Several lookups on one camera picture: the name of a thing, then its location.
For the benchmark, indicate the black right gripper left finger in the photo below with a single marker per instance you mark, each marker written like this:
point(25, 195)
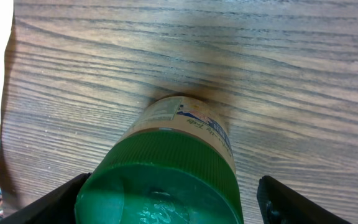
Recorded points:
point(57, 207)

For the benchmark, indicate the green lidded jar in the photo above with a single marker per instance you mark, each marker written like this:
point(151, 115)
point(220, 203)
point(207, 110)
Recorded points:
point(173, 165)

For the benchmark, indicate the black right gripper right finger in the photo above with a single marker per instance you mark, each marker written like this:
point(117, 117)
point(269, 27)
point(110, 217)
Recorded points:
point(280, 204)

